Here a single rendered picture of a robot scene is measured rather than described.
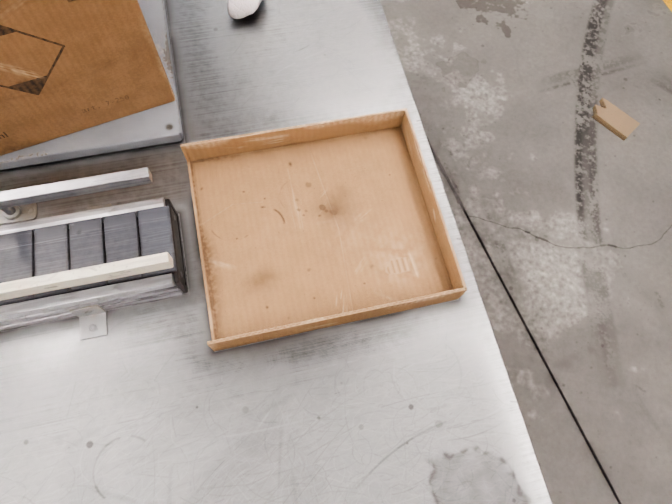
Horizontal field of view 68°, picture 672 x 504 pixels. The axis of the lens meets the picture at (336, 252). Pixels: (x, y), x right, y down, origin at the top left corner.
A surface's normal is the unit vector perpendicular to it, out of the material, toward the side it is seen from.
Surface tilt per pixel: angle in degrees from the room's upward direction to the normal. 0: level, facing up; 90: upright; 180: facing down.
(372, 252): 0
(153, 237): 0
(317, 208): 0
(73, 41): 90
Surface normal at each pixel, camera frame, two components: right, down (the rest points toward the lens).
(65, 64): 0.40, 0.86
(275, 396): 0.04, -0.36
